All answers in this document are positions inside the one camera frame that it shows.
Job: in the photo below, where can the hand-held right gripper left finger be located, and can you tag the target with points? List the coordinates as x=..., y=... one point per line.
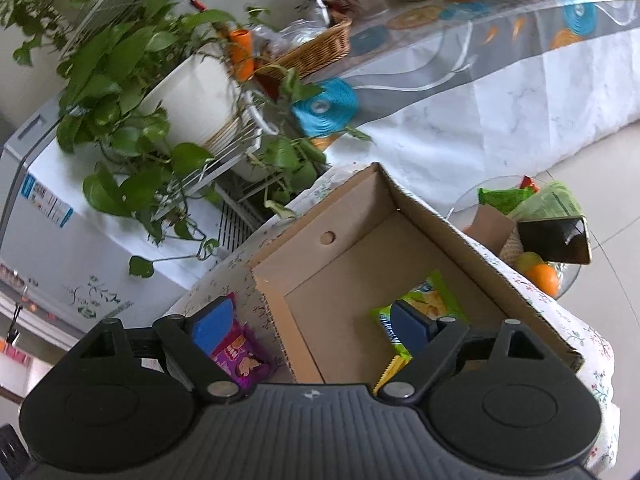
x=215, y=322

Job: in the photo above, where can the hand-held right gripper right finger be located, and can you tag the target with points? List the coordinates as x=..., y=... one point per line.
x=407, y=325

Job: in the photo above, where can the small magenta biscuit packet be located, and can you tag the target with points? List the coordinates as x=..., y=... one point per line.
x=245, y=355

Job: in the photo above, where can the small brown cardboard box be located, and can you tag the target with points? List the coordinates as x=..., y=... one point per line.
x=492, y=230

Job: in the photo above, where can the white refrigerator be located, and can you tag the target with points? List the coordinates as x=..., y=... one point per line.
x=100, y=260

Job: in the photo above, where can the yellow green fruit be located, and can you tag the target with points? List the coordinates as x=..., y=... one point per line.
x=527, y=260

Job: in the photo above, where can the round glass side table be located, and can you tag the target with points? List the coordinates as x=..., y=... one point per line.
x=465, y=200

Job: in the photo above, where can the orange fruit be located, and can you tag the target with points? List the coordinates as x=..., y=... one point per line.
x=544, y=280

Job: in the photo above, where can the dark green snack packet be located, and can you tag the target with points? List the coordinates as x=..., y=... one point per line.
x=505, y=199

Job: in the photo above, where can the black phone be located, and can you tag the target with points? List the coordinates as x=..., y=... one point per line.
x=545, y=240

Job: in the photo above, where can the red snack packet corner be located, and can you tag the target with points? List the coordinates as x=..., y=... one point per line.
x=528, y=183

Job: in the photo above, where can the light green snack packet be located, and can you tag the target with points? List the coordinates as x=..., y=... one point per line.
x=550, y=200

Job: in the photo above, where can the white round plant pot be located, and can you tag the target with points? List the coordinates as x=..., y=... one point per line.
x=190, y=100

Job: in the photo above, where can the circle print tablecloth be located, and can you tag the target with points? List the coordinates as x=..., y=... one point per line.
x=500, y=90

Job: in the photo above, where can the wicker basket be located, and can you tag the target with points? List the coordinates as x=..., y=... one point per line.
x=320, y=52

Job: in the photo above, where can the pothos plant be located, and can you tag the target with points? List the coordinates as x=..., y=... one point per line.
x=125, y=50

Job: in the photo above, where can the clear plastic bag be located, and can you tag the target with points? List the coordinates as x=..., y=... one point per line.
x=300, y=32

